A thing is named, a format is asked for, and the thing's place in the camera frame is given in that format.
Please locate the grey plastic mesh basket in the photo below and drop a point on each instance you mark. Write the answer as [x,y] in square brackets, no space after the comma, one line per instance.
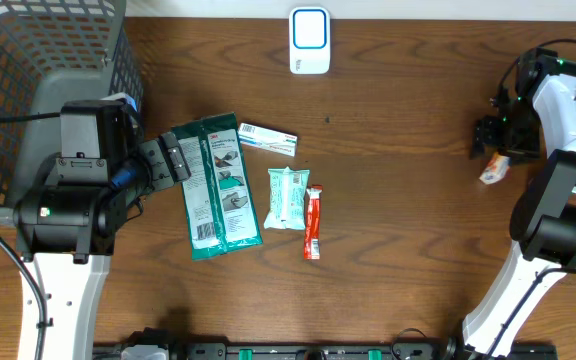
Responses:
[52,52]

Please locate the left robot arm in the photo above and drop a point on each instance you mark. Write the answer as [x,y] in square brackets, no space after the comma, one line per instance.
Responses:
[66,225]

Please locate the red stick sachet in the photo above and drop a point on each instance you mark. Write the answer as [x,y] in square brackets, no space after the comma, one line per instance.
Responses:
[311,240]

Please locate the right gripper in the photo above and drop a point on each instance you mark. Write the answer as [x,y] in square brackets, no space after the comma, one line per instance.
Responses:
[485,136]

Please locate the teal snack packet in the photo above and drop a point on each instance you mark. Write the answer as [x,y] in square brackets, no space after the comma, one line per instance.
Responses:
[287,194]

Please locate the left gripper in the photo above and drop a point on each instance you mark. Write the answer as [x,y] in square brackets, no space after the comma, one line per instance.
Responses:
[156,155]

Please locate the orange small box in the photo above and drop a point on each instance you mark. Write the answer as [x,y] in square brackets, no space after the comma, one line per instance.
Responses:
[494,170]

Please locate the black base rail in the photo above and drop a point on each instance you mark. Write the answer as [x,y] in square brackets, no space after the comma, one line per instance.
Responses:
[220,351]

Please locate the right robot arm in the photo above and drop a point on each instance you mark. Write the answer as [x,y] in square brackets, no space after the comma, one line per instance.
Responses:
[537,117]

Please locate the large green box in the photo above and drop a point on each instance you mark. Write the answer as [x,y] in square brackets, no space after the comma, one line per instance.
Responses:
[218,201]

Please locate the white green box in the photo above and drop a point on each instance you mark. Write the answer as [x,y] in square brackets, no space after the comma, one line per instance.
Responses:
[267,139]

